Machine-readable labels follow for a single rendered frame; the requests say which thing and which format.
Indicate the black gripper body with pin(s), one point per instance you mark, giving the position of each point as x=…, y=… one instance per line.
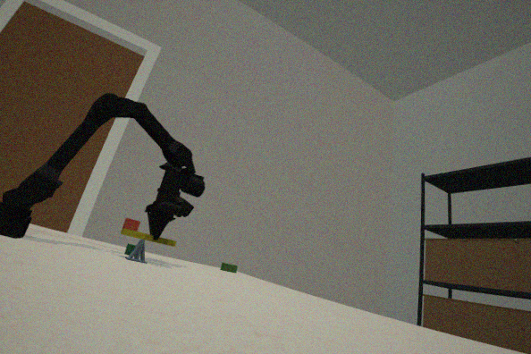
x=164, y=202

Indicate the yellow bar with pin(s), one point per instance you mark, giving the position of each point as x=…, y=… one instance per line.
x=130, y=228

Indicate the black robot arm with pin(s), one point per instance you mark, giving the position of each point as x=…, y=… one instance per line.
x=41, y=184

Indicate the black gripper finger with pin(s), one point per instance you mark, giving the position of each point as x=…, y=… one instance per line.
x=159, y=223
x=150, y=222

